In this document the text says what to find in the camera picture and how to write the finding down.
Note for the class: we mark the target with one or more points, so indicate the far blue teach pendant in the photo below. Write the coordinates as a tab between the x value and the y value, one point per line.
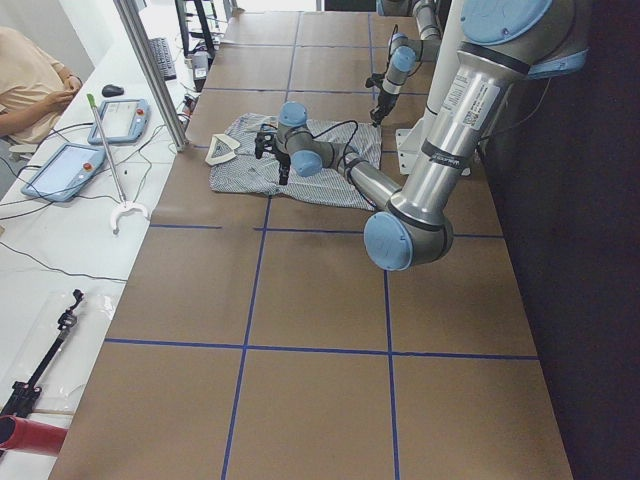
124	120

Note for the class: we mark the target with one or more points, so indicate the aluminium frame post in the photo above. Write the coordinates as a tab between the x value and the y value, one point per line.
136	33

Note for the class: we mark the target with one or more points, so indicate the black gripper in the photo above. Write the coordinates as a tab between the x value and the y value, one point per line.
383	100
283	164

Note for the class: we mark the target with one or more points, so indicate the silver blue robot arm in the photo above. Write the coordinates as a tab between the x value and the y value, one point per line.
405	55
480	51

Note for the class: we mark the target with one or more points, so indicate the red cylinder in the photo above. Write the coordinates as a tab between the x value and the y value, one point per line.
29	436

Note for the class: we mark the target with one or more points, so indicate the black computer mouse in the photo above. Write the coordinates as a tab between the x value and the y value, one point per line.
111	90

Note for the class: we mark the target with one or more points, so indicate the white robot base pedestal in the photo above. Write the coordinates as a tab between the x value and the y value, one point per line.
409	142

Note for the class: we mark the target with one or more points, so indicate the blue white striped polo shirt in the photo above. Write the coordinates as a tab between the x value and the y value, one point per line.
307	181

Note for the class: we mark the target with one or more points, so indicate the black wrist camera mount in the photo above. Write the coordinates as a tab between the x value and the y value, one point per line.
265	143
375	81

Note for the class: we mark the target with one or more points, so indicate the blue teach pendant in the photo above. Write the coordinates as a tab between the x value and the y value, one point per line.
69	169
124	120

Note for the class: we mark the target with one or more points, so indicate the seated person in peach shirt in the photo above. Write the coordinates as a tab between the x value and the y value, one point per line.
36	88

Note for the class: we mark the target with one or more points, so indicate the black computer keyboard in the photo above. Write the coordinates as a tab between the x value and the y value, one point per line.
161	53

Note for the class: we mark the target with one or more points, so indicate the near blue teach pendant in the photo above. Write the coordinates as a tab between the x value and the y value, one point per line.
69	169

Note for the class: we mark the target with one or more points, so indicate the black tripod stick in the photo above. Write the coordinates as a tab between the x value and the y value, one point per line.
25	393

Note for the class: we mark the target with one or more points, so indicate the silver reacher grabber tool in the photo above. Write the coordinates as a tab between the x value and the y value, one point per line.
125	206

